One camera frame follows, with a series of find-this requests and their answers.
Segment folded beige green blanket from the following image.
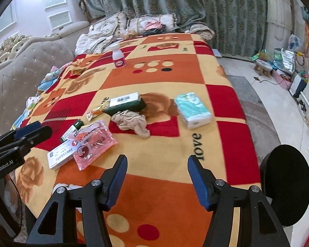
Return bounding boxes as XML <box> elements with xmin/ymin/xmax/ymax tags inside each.
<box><xmin>180</xmin><ymin>23</ymin><xmax>215</xmax><ymax>42</ymax></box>

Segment green patterned curtain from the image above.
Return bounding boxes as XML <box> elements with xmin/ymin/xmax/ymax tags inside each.
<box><xmin>72</xmin><ymin>0</ymin><xmax>268</xmax><ymax>57</ymax></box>

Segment black trash bin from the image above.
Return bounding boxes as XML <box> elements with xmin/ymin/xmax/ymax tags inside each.
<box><xmin>259</xmin><ymin>144</ymin><xmax>309</xmax><ymax>228</ymax></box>

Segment small round stool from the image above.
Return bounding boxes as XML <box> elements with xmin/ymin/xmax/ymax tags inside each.
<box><xmin>254</xmin><ymin>59</ymin><xmax>273</xmax><ymax>76</ymax></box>

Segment white plastic bottle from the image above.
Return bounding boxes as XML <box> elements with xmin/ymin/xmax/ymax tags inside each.
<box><xmin>112</xmin><ymin>44</ymin><xmax>126</xmax><ymax>67</ymax></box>

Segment grey rug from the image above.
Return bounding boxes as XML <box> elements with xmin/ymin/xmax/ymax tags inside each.
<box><xmin>225</xmin><ymin>75</ymin><xmax>281</xmax><ymax>165</ymax></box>

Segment colourful children's clothes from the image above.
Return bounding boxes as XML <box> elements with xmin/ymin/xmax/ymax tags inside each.
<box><xmin>12</xmin><ymin>65</ymin><xmax>65</xmax><ymax>130</ymax></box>

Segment pink basin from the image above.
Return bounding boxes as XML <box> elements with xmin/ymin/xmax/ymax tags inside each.
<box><xmin>272</xmin><ymin>69</ymin><xmax>293</xmax><ymax>89</ymax></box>

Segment white and blue bag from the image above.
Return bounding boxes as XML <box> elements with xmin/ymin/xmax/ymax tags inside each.
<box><xmin>290</xmin><ymin>73</ymin><xmax>309</xmax><ymax>98</ymax></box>

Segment beige patterned pillow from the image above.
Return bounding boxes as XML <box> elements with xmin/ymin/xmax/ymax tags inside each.
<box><xmin>127</xmin><ymin>13</ymin><xmax>178</xmax><ymax>35</ymax></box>
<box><xmin>89</xmin><ymin>12</ymin><xmax>128</xmax><ymax>39</ymax></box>

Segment small green white bottle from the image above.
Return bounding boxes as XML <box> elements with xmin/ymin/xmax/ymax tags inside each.
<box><xmin>60</xmin><ymin>119</ymin><xmax>83</xmax><ymax>142</ymax></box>

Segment pink and dark clothes pile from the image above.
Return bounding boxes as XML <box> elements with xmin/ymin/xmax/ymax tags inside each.
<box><xmin>143</xmin><ymin>21</ymin><xmax>168</xmax><ymax>36</ymax></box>

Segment beige stocking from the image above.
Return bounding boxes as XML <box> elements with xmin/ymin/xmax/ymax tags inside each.
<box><xmin>111</xmin><ymin>110</ymin><xmax>151</xmax><ymax>139</ymax></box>

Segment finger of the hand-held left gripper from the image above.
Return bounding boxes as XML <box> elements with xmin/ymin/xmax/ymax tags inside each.
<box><xmin>0</xmin><ymin>121</ymin><xmax>42</xmax><ymax>150</ymax></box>
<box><xmin>0</xmin><ymin>126</ymin><xmax>53</xmax><ymax>160</ymax></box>

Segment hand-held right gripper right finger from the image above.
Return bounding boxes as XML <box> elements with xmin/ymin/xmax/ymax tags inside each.
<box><xmin>187</xmin><ymin>155</ymin><xmax>291</xmax><ymax>247</ymax></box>

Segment white medicine box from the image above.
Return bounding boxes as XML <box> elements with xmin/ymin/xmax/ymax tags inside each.
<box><xmin>47</xmin><ymin>140</ymin><xmax>75</xmax><ymax>171</ymax></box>

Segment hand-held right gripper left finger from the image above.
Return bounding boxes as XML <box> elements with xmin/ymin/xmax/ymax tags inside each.
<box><xmin>26</xmin><ymin>154</ymin><xmax>128</xmax><ymax>247</ymax></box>

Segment teal tissue pack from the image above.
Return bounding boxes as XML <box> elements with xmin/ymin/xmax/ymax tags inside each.
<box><xmin>174</xmin><ymin>92</ymin><xmax>213</xmax><ymax>130</ymax></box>

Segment pink plastic package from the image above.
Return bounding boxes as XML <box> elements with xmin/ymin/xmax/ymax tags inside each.
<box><xmin>67</xmin><ymin>120</ymin><xmax>118</xmax><ymax>171</ymax></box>

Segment white plastic bag blue print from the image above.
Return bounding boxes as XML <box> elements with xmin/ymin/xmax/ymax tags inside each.
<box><xmin>288</xmin><ymin>34</ymin><xmax>303</xmax><ymax>52</ymax></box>

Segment silver foil bag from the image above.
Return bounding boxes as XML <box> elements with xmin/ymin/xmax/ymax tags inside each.
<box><xmin>281</xmin><ymin>49</ymin><xmax>296</xmax><ymax>74</ymax></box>

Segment white patterned quilt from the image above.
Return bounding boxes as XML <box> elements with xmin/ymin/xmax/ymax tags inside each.
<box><xmin>75</xmin><ymin>32</ymin><xmax>121</xmax><ymax>56</ymax></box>

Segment orange snack wrapper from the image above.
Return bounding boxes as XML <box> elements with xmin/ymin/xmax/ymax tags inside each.
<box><xmin>86</xmin><ymin>100</ymin><xmax>111</xmax><ymax>121</ymax></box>

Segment orange red printed blanket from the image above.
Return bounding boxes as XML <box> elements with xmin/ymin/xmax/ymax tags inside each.
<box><xmin>12</xmin><ymin>32</ymin><xmax>262</xmax><ymax>247</ymax></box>

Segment beige tufted headboard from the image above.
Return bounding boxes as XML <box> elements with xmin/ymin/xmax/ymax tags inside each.
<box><xmin>0</xmin><ymin>21</ymin><xmax>90</xmax><ymax>144</ymax></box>

